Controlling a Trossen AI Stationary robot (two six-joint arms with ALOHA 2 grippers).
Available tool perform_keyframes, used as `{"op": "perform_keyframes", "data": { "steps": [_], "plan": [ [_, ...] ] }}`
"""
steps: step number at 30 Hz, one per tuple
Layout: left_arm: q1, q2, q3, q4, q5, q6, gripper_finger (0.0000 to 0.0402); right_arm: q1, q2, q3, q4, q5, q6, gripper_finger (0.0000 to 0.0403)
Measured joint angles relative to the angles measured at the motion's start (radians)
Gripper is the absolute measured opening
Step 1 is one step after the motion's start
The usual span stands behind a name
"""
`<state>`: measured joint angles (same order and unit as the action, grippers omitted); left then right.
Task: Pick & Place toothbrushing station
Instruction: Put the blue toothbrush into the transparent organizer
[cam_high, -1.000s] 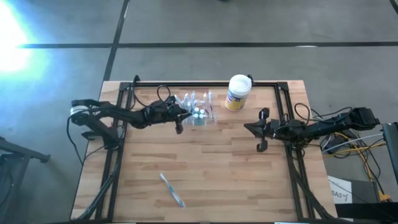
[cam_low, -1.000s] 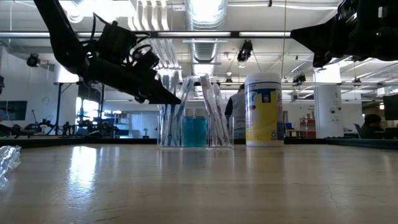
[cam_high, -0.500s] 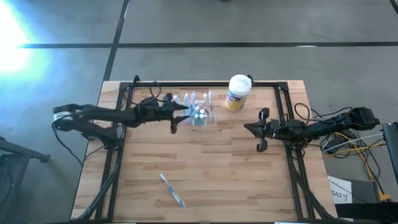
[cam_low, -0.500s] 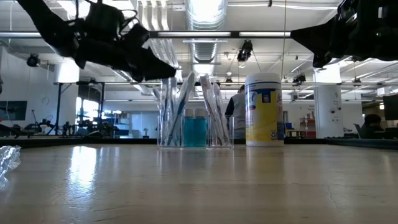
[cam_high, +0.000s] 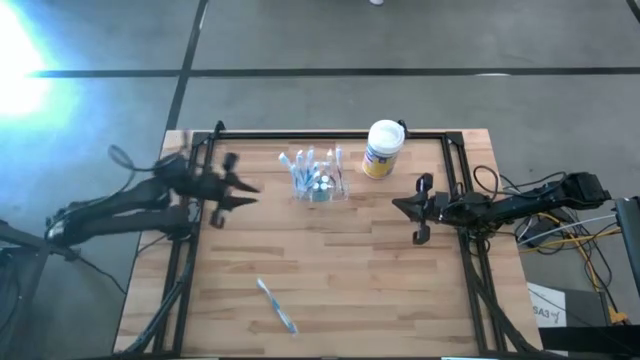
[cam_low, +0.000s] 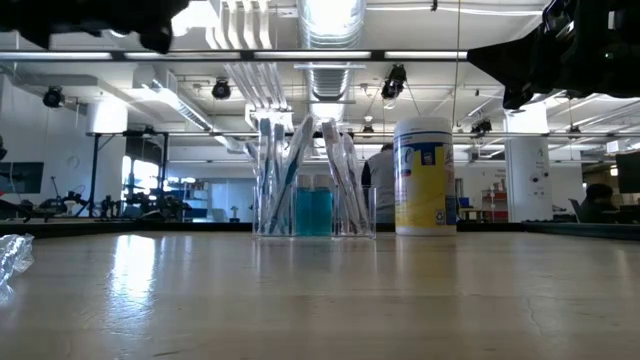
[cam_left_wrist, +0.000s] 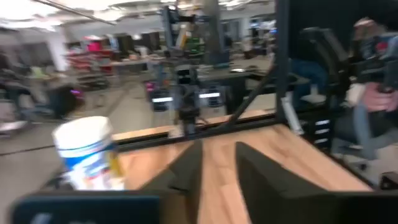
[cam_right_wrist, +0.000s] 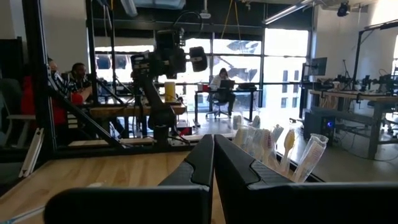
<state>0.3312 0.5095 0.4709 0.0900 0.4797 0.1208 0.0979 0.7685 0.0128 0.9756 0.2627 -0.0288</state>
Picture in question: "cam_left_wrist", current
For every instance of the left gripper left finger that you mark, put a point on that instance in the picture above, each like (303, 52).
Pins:
(183, 177)

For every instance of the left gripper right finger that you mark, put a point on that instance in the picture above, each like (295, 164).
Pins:
(273, 186)

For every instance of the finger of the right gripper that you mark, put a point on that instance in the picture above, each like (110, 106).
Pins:
(184, 118)
(193, 118)

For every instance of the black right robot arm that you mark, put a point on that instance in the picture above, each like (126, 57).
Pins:
(186, 81)

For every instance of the grey background desk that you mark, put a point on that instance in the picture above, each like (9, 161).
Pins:
(230, 74)

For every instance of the black drawer cabinet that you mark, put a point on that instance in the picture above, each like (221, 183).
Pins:
(320, 130)

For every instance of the yellow wipes canister white lid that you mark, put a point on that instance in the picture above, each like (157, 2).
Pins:
(87, 152)

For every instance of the white square pillar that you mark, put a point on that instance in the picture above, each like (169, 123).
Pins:
(57, 51)

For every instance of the seated person's hand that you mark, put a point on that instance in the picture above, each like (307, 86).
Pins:
(379, 98)

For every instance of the black office chair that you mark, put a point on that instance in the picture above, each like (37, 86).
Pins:
(323, 53)

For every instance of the seated person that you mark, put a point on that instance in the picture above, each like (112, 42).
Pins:
(373, 62)

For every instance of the black monitor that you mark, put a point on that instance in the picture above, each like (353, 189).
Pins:
(323, 15)

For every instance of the black aluminium table frame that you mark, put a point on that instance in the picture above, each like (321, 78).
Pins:
(281, 62)

